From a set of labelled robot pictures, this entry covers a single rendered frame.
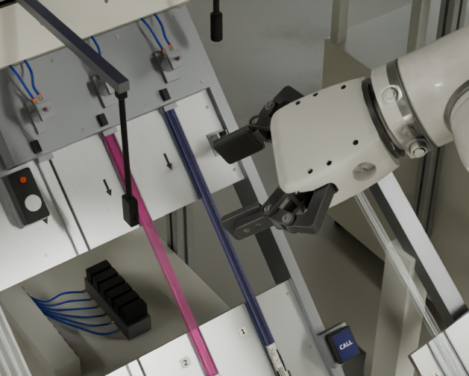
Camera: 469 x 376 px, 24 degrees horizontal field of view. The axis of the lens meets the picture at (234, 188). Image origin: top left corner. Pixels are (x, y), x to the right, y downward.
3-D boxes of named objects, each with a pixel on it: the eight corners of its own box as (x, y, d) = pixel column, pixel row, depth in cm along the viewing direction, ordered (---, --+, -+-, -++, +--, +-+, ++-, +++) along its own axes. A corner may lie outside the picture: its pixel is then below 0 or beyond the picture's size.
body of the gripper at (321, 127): (424, 180, 93) (309, 229, 97) (402, 97, 100) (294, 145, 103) (388, 130, 88) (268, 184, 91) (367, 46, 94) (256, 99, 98)
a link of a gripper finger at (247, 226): (306, 235, 93) (240, 263, 96) (302, 207, 96) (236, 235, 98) (289, 215, 91) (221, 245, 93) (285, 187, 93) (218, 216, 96)
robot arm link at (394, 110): (447, 169, 93) (415, 183, 94) (426, 97, 99) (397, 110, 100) (408, 113, 87) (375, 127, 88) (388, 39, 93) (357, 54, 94)
